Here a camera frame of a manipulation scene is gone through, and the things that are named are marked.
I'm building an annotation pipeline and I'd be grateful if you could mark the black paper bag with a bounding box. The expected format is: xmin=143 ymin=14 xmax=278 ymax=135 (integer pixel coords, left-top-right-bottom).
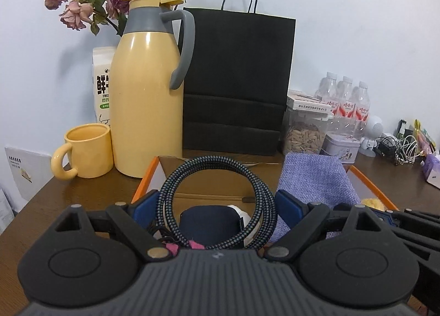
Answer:
xmin=182 ymin=0 xmax=297 ymax=156

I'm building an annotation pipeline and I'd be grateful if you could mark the red cardboard box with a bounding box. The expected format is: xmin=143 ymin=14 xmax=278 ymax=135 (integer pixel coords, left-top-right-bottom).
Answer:
xmin=131 ymin=155 xmax=399 ymax=213

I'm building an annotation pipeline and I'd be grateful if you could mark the white milk carton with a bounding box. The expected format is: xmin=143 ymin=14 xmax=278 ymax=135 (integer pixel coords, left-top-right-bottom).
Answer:
xmin=92 ymin=47 xmax=119 ymax=127

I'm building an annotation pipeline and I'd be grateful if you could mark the yellow and white plush toy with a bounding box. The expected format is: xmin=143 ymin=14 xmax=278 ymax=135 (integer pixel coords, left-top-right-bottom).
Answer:
xmin=362 ymin=197 xmax=386 ymax=211

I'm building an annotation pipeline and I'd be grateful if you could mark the colourful snack packet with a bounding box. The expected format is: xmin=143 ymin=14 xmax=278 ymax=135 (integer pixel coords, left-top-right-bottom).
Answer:
xmin=412 ymin=119 xmax=437 ymax=156

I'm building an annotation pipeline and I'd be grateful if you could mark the purple tissue pack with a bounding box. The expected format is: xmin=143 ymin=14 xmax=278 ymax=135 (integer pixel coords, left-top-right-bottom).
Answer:
xmin=422 ymin=154 xmax=440 ymax=189

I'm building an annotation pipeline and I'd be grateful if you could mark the black power adapter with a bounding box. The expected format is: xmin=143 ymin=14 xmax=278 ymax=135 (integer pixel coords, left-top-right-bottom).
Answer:
xmin=399 ymin=118 xmax=415 ymax=138

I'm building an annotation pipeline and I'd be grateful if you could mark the yellow thermos jug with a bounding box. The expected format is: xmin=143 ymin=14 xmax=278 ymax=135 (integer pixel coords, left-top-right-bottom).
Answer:
xmin=110 ymin=0 xmax=196 ymax=178

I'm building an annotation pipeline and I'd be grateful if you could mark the white cable bundle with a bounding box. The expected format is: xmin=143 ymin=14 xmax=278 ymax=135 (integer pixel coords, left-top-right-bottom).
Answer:
xmin=395 ymin=130 xmax=422 ymax=165

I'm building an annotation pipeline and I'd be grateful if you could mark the white round charger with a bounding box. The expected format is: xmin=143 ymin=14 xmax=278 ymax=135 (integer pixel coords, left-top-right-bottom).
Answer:
xmin=229 ymin=204 xmax=253 ymax=234

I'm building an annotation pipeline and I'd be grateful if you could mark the silver tin box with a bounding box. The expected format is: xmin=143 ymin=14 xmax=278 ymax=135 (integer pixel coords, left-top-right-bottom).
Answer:
xmin=325 ymin=132 xmax=361 ymax=164

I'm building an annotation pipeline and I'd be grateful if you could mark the yellow mug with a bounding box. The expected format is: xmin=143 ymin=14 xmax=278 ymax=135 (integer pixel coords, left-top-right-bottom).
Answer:
xmin=51 ymin=123 xmax=114 ymax=181

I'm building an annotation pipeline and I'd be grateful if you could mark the black cable bundle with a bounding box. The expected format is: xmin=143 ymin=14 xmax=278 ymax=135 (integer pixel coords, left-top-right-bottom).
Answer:
xmin=376 ymin=135 xmax=401 ymax=165

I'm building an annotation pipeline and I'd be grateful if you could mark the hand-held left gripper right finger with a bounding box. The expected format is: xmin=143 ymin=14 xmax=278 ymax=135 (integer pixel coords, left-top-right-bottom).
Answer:
xmin=263 ymin=189 xmax=394 ymax=263

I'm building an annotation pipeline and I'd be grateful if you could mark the purple knitted cloth bag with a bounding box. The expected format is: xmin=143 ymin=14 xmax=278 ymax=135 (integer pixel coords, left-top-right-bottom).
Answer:
xmin=270 ymin=153 xmax=361 ymax=243

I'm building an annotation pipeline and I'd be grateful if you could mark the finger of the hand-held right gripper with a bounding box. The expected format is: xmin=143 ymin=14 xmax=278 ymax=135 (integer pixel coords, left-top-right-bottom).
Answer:
xmin=394 ymin=227 xmax=440 ymax=258
xmin=373 ymin=209 xmax=440 ymax=234

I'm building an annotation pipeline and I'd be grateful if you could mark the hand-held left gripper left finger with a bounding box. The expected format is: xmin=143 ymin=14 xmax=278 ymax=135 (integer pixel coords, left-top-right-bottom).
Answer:
xmin=51 ymin=190 xmax=179 ymax=263

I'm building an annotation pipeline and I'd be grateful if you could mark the black zip pouch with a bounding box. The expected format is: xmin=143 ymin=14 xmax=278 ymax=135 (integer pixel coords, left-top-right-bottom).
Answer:
xmin=179 ymin=206 xmax=244 ymax=251

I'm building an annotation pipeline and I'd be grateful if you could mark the white flat box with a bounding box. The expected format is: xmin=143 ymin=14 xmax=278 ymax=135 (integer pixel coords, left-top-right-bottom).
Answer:
xmin=4 ymin=146 xmax=57 ymax=213

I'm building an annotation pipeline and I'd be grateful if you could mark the clear seed container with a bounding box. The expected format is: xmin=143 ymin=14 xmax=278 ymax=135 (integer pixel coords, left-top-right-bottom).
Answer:
xmin=282 ymin=90 xmax=333 ymax=156

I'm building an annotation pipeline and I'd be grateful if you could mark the white robot-shaped speaker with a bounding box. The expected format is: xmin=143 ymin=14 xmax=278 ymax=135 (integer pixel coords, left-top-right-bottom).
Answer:
xmin=360 ymin=116 xmax=385 ymax=158

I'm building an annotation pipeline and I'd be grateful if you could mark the clear water bottle red label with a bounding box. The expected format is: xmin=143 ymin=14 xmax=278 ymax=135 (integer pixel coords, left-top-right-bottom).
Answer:
xmin=335 ymin=76 xmax=354 ymax=120
xmin=351 ymin=81 xmax=372 ymax=138
xmin=315 ymin=72 xmax=339 ymax=101

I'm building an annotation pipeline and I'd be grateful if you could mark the black braided cable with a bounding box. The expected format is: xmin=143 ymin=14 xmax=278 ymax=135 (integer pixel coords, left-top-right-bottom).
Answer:
xmin=148 ymin=156 xmax=277 ymax=258

